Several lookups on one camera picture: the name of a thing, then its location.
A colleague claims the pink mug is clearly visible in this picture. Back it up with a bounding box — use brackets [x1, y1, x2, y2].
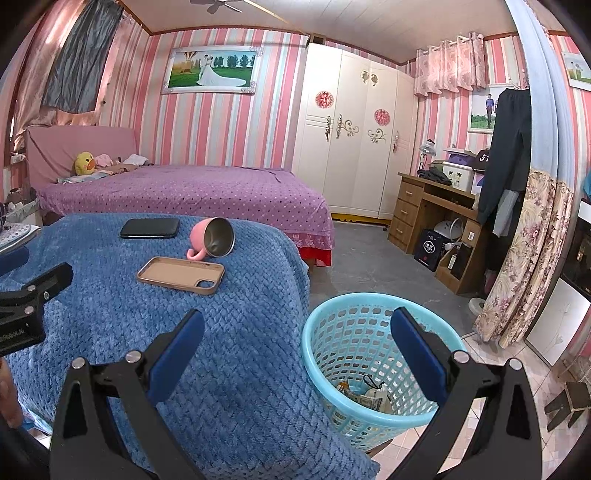
[186, 217, 236, 261]

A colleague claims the grey window curtain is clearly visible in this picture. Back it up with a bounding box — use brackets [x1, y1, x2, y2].
[41, 0, 124, 114]

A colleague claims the ceiling fan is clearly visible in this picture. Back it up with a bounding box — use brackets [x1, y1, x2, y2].
[190, 0, 243, 14]

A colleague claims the beige packet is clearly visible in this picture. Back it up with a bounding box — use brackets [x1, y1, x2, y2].
[339, 381, 393, 414]

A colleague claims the framed wedding picture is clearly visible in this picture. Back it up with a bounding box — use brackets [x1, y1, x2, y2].
[161, 46, 264, 95]

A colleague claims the tan phone case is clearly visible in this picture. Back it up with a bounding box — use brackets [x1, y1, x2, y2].
[136, 256, 225, 296]

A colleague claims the small dark stool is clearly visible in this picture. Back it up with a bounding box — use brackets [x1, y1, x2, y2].
[544, 381, 591, 432]

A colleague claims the white storage box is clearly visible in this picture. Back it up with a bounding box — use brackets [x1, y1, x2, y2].
[441, 161, 476, 193]

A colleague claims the white low cabinet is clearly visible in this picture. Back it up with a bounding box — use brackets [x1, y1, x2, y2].
[525, 276, 591, 367]

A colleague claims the light blue plastic basket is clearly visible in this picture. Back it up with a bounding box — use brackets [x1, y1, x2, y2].
[301, 292, 469, 453]

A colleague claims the dark clothes pile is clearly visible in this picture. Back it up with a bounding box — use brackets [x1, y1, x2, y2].
[417, 167, 453, 186]

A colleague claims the shiny pink window curtain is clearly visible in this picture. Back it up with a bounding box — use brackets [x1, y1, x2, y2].
[11, 0, 139, 132]

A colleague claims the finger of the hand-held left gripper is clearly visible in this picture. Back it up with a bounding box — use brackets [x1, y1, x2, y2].
[0, 262, 74, 325]
[0, 248, 30, 278]

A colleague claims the dotted ironing board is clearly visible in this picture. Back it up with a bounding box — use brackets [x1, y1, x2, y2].
[0, 224, 44, 252]

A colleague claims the person's left hand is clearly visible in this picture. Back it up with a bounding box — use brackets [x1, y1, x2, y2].
[0, 359, 24, 429]

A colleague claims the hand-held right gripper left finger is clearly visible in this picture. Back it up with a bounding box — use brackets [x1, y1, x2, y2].
[50, 308, 206, 480]

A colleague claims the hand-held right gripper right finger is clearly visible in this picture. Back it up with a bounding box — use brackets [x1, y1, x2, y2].
[390, 307, 543, 480]

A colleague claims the black wallet case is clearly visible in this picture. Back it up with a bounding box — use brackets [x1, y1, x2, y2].
[120, 218, 181, 240]

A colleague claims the desk lamp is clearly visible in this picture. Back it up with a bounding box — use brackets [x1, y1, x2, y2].
[418, 139, 437, 174]

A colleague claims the hanging black clothing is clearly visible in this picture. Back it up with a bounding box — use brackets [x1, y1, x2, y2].
[478, 88, 532, 236]

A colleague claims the white framed wall photo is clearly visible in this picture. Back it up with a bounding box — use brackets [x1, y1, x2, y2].
[561, 50, 591, 88]

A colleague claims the framed couple photo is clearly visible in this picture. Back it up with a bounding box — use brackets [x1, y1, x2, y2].
[467, 84, 502, 134]

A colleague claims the white wardrobe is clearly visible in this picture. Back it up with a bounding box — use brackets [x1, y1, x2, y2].
[293, 42, 419, 221]

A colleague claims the wooden desk with drawers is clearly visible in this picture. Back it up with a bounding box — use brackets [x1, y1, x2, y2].
[388, 172, 497, 295]

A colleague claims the bed with purple dotted cover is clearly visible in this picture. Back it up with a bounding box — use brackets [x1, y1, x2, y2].
[34, 165, 335, 267]

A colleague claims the white helmet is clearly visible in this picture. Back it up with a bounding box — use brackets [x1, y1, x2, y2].
[434, 218, 465, 245]

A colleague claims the pink floral short curtain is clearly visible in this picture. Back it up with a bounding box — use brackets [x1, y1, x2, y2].
[414, 32, 488, 97]

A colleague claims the blue and floral door curtain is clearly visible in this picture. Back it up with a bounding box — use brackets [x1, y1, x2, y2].
[473, 0, 583, 349]

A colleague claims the black bottle box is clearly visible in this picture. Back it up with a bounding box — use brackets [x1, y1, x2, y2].
[445, 244, 472, 280]

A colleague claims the black paper bag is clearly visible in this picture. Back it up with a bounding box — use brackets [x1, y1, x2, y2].
[413, 229, 451, 273]

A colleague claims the pink covered headboard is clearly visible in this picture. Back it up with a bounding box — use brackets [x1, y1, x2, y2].
[24, 126, 138, 188]

